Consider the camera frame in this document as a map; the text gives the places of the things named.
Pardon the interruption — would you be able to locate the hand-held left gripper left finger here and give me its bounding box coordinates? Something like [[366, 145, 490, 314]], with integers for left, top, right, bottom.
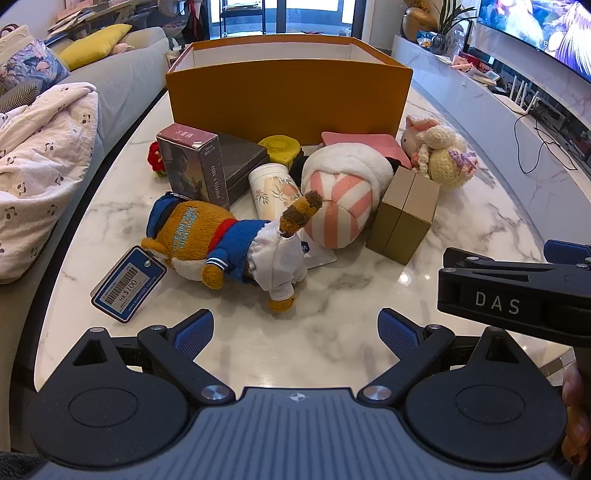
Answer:
[[69, 309, 236, 406]]

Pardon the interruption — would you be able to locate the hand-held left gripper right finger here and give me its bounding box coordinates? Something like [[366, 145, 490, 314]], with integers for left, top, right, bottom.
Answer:
[[358, 308, 529, 407]]

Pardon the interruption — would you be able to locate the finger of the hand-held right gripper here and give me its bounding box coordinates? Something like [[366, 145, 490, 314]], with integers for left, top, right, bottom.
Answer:
[[544, 240, 591, 265], [442, 247, 591, 278]]

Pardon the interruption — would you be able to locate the brown plush bear sailor outfit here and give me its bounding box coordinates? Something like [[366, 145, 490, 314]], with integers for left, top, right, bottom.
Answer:
[[141, 190, 324, 313]]

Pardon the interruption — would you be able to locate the cream crochet bunny doll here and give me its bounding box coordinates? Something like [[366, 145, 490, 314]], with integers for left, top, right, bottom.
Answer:
[[401, 115, 478, 190]]

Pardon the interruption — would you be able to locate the white pink striped plush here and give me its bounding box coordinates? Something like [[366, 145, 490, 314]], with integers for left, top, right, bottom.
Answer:
[[290, 142, 416, 250]]

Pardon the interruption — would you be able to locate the white floral cup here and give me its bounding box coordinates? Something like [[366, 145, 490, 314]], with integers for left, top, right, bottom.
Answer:
[[248, 162, 303, 221]]

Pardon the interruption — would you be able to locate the pink case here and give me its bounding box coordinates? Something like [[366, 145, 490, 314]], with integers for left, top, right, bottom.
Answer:
[[321, 131, 413, 169]]

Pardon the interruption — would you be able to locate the dark red card box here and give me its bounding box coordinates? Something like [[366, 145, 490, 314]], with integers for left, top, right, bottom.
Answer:
[[156, 124, 230, 210]]

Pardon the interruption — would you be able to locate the dark grey box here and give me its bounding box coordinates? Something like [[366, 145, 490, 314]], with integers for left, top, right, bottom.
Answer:
[[217, 133, 270, 206]]

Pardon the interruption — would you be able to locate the red crochet flower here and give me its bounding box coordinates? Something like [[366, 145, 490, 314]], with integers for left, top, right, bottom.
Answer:
[[147, 141, 168, 178]]

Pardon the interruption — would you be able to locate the yellow lidded jar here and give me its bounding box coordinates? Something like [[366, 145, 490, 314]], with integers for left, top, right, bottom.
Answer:
[[257, 134, 303, 174]]

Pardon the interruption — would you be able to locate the large orange cardboard box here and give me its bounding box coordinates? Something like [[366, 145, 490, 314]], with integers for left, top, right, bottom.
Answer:
[[165, 37, 413, 146]]

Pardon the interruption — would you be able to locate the person's right hand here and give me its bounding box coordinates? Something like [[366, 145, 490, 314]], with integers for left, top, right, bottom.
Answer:
[[561, 362, 591, 464]]

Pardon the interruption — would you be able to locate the blue price tag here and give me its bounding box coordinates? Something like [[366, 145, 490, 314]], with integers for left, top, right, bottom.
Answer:
[[91, 246, 167, 324]]

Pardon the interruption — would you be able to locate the gold cardboard box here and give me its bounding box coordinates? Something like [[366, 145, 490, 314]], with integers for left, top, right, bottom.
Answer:
[[366, 166, 441, 265]]

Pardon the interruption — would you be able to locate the white card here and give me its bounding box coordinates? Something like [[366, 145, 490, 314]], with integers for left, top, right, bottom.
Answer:
[[298, 237, 339, 270]]

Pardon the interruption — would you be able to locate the white marble television console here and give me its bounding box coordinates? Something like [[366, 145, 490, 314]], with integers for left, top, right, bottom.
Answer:
[[392, 34, 591, 241]]

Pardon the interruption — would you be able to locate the white router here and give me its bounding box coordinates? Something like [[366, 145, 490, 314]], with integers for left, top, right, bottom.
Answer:
[[501, 78, 543, 114]]

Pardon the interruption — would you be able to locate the white panda print blanket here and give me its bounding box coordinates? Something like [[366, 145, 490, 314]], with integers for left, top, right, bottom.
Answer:
[[0, 82, 100, 284]]

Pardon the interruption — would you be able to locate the green potted plant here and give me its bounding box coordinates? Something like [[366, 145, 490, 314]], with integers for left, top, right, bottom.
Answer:
[[431, 0, 476, 54]]

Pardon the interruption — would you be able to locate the gold vase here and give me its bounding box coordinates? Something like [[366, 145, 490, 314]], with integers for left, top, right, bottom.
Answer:
[[403, 6, 439, 42]]

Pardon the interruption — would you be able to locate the grey sofa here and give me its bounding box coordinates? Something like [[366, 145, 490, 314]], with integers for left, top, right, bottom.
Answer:
[[0, 25, 171, 287]]

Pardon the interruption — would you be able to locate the houndstooth cushion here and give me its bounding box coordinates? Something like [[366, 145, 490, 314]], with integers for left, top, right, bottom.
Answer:
[[0, 78, 44, 113]]

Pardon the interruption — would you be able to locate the glass balcony door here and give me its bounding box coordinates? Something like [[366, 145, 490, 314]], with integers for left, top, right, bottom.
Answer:
[[208, 0, 356, 38]]

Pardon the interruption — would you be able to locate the yellow cushion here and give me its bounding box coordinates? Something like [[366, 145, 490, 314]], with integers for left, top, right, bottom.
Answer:
[[58, 24, 134, 71]]

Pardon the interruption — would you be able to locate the blue floral cushion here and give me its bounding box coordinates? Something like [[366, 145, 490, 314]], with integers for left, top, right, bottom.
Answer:
[[0, 39, 71, 90]]

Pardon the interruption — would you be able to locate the cluttered study desk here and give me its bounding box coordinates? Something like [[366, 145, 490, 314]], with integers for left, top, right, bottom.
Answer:
[[48, 0, 158, 35]]

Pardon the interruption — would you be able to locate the black cable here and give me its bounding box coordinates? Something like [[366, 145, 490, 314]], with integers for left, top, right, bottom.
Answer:
[[515, 111, 555, 174]]

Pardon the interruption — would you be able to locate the wall television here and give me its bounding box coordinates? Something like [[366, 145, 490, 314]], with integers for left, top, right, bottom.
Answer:
[[477, 0, 591, 84]]

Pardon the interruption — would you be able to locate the white handbag brown handle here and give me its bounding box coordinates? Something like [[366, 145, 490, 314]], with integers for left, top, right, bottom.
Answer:
[[0, 24, 31, 51]]

